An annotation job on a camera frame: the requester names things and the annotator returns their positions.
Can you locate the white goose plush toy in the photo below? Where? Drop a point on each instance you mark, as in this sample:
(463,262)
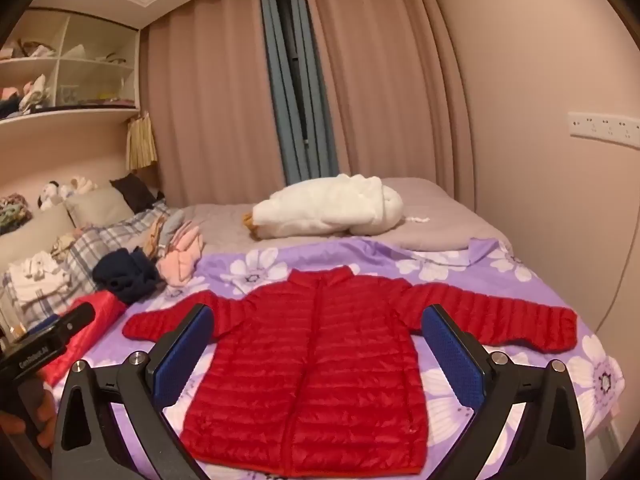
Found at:
(325,210)

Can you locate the dark brown pillow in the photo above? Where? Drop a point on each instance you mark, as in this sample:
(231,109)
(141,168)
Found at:
(132,190)

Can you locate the small beige pillow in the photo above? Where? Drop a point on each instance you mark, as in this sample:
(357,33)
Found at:
(100,207)

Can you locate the black and white plush toy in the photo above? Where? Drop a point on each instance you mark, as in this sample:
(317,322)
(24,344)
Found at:
(52,192)

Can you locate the yellow pleated cloth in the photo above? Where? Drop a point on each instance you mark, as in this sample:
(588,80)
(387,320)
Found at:
(141,142)

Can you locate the pastel clothes pile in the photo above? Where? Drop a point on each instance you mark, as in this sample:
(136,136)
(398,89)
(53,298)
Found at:
(30,95)

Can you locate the patterned beige garment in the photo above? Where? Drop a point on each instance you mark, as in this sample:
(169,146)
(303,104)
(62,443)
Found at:
(65,247)

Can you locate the pink curtain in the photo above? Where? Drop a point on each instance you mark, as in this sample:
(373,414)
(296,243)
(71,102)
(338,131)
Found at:
(390,85)
(215,100)

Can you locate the grey garment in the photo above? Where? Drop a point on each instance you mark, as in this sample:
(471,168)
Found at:
(175,222)

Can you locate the colourful crochet cloth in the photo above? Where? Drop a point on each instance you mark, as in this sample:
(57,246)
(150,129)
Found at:
(12,212)

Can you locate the grey bed sheet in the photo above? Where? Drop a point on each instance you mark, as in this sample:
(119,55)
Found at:
(220,220)

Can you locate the navy garment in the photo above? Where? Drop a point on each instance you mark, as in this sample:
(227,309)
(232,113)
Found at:
(125,272)

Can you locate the white shelf unit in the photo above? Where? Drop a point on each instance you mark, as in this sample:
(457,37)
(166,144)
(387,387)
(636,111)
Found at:
(59,40)

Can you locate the tan garment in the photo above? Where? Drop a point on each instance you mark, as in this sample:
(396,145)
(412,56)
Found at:
(155,235)

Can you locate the white wall socket strip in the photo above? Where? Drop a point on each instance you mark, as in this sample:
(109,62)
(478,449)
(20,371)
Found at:
(600,127)

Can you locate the red puffer jacket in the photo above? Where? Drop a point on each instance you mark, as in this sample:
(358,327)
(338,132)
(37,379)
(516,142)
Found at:
(320,360)
(80,350)

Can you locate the large beige pillow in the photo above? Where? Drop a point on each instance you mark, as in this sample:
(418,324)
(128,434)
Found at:
(40,232)

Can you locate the purple floral blanket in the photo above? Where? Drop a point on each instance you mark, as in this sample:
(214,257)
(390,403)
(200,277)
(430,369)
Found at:
(380,255)

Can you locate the grey plaid duvet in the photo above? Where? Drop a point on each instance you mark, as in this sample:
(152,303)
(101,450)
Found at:
(90,250)

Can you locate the blue curtain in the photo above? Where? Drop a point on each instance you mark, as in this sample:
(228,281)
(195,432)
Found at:
(280,110)

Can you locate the beige plush toy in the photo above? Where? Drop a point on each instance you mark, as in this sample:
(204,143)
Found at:
(82,185)

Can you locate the white clothes pile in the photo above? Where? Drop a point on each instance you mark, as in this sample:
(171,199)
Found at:
(37,270)

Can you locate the dark window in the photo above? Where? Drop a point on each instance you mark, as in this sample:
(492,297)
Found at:
(292,35)

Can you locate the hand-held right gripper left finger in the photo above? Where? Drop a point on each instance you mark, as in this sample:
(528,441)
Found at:
(180,355)

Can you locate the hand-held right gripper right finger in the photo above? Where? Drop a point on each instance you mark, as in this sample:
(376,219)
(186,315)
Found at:
(452,360)

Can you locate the person's left hand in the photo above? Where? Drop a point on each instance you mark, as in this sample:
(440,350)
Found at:
(46,415)

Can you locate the pink garment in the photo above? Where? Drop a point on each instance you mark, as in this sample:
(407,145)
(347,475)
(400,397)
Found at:
(180,260)

